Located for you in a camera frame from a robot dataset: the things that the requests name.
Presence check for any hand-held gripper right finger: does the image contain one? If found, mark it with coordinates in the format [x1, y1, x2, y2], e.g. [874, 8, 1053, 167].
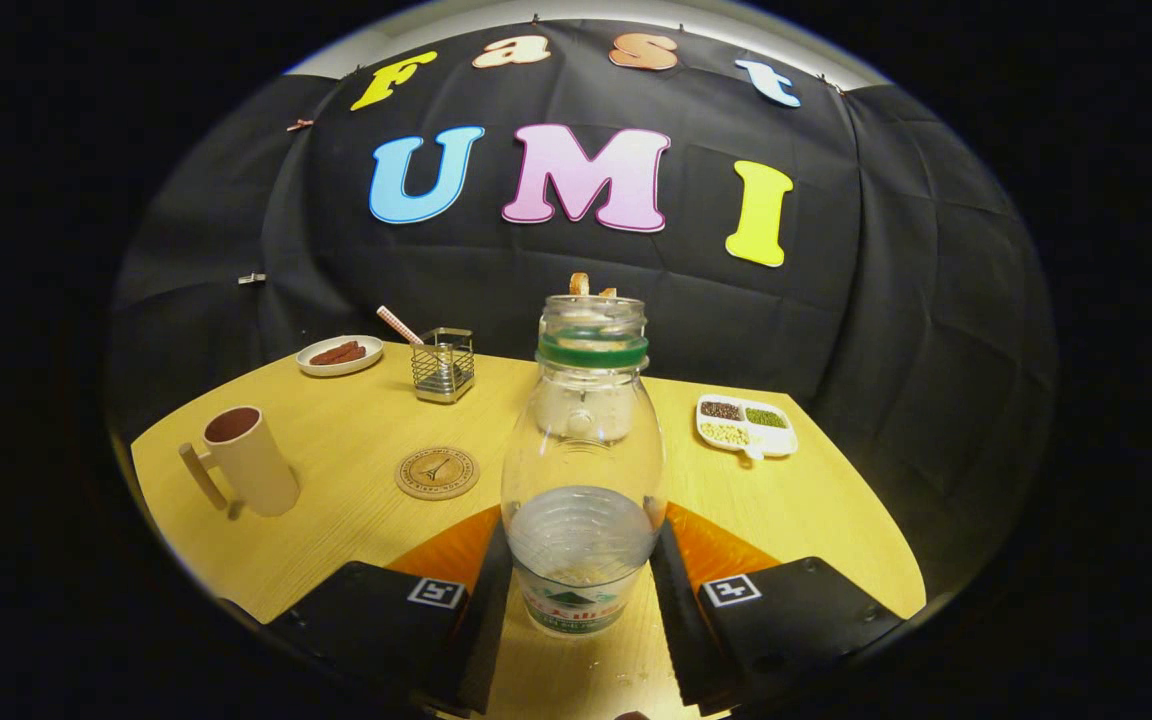
[648, 502, 907, 716]

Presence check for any wire mesh holder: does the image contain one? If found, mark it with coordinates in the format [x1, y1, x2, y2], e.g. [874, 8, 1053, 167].
[410, 328, 476, 405]

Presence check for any black backdrop cloth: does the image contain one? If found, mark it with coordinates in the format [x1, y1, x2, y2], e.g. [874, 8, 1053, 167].
[106, 20, 1057, 591]

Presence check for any clear plastic bottle green ring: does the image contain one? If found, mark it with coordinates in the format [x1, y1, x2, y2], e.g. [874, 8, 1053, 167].
[501, 294, 668, 637]

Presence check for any wooden table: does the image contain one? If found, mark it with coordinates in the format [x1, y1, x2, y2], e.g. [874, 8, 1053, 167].
[131, 342, 927, 720]

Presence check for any cream cup with wooden handle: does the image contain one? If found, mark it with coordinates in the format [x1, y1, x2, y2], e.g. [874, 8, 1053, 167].
[178, 405, 301, 521]

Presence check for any small white plate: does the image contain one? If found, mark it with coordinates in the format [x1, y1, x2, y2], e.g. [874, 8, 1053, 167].
[296, 335, 385, 378]

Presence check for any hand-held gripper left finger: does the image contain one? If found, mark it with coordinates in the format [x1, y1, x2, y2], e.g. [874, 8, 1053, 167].
[266, 505, 515, 716]

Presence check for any round wooden coaster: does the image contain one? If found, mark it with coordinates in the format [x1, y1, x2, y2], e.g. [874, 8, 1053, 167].
[395, 446, 481, 501]

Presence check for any white divided dish with grains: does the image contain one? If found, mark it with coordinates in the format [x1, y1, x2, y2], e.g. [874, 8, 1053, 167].
[695, 393, 799, 462]

